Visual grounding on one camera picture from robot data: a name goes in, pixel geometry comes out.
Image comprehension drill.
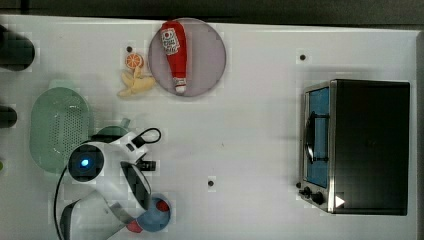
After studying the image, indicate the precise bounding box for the yellow plush banana peel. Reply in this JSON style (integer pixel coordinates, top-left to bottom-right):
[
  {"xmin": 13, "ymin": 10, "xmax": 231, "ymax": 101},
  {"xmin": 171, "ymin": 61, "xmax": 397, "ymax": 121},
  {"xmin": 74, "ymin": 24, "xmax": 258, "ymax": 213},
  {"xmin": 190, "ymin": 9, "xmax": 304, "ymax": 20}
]
[{"xmin": 118, "ymin": 67, "xmax": 156, "ymax": 98}]

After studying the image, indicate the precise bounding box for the large black cup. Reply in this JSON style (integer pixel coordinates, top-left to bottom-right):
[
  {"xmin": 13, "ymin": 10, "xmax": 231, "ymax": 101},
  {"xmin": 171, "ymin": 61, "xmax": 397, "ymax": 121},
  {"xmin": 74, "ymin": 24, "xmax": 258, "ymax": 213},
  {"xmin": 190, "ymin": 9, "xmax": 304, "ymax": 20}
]
[{"xmin": 0, "ymin": 25, "xmax": 35, "ymax": 71}]

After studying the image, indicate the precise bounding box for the red plush ketchup bottle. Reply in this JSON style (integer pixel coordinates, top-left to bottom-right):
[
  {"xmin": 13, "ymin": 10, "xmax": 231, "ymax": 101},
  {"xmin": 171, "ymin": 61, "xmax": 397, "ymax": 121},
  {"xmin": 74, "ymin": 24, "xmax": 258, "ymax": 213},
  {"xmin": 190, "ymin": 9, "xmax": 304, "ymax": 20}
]
[{"xmin": 160, "ymin": 21, "xmax": 187, "ymax": 94}]

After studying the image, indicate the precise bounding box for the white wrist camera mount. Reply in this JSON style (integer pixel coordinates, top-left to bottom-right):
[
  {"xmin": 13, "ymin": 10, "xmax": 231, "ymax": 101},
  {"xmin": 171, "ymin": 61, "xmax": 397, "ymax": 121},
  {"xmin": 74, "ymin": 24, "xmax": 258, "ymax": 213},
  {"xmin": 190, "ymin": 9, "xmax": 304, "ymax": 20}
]
[{"xmin": 116, "ymin": 132, "xmax": 148, "ymax": 162}]

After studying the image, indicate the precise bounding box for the orange slice toy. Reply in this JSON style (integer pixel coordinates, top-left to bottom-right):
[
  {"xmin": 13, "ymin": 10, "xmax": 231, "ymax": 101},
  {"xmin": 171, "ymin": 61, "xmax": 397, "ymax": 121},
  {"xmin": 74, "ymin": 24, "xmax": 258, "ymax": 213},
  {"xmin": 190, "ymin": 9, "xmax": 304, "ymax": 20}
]
[{"xmin": 125, "ymin": 53, "xmax": 144, "ymax": 70}]

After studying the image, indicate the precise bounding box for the grey round plate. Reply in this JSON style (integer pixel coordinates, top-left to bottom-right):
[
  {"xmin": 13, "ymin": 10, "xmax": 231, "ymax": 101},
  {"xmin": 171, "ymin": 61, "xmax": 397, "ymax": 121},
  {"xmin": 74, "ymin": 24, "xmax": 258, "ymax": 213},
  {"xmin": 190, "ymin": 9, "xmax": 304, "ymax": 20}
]
[{"xmin": 148, "ymin": 18, "xmax": 226, "ymax": 97}]

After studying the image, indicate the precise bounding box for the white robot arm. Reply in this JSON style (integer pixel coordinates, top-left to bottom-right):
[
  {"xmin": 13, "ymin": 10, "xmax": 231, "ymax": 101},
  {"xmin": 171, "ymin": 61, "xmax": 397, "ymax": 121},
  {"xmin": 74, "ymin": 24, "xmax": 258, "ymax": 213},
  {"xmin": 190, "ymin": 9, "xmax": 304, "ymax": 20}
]
[{"xmin": 59, "ymin": 132, "xmax": 161, "ymax": 240}]

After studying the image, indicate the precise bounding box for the black toaster oven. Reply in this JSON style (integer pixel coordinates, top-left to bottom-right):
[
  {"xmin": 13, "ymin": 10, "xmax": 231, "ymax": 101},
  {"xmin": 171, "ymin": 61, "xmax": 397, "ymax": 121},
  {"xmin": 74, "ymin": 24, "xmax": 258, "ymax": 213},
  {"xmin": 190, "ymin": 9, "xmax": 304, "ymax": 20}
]
[{"xmin": 296, "ymin": 79, "xmax": 411, "ymax": 216}]

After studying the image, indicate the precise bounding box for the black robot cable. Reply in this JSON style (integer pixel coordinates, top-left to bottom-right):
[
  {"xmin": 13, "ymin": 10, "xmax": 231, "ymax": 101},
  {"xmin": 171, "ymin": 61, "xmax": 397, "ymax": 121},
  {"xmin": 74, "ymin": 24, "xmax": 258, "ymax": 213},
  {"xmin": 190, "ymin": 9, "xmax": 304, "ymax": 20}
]
[{"xmin": 53, "ymin": 127, "xmax": 163, "ymax": 240}]

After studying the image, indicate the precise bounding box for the blue bowl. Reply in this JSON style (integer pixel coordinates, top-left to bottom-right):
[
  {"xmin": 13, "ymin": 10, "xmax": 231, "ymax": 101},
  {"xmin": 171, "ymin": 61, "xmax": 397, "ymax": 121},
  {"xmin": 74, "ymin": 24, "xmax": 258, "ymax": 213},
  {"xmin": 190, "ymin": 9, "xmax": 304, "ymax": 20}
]
[{"xmin": 136, "ymin": 194, "xmax": 172, "ymax": 232}]

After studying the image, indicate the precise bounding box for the mint green colander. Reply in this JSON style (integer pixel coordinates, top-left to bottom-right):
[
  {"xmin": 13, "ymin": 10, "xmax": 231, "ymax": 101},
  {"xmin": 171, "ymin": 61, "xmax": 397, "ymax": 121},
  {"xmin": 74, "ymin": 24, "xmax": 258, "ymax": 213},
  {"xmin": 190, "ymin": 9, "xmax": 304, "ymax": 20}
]
[{"xmin": 29, "ymin": 79, "xmax": 93, "ymax": 174}]

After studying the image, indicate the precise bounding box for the small black cup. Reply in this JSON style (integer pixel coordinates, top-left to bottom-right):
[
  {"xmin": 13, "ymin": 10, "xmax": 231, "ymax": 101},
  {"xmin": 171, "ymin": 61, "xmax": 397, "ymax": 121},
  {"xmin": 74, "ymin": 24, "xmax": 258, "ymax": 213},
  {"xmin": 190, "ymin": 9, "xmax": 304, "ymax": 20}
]
[{"xmin": 0, "ymin": 106, "xmax": 17, "ymax": 128}]

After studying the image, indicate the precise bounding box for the red strawberry toy in bowl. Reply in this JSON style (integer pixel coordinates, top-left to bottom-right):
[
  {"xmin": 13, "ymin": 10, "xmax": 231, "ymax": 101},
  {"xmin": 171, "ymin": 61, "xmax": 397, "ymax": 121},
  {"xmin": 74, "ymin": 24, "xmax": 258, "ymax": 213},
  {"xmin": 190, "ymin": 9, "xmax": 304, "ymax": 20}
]
[{"xmin": 156, "ymin": 200, "xmax": 170, "ymax": 212}]

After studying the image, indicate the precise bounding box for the mint green mug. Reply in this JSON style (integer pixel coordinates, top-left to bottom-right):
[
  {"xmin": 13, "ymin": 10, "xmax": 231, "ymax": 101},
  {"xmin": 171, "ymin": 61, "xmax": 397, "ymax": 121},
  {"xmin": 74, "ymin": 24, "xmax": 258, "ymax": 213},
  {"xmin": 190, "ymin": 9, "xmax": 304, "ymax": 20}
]
[{"xmin": 91, "ymin": 118, "xmax": 130, "ymax": 143}]

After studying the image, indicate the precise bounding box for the red strawberry toy on table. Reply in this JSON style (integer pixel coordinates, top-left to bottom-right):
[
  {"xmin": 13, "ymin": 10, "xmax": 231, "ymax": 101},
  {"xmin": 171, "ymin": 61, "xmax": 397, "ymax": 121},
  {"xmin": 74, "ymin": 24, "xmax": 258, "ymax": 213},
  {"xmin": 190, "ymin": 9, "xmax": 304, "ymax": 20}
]
[{"xmin": 126, "ymin": 220, "xmax": 143, "ymax": 233}]

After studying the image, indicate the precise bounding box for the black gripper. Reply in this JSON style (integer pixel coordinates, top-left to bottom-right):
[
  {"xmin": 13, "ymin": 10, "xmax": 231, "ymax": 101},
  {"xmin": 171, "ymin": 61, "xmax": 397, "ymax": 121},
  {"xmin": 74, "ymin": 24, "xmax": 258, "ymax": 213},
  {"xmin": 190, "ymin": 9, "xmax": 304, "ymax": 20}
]
[{"xmin": 136, "ymin": 161, "xmax": 156, "ymax": 171}]

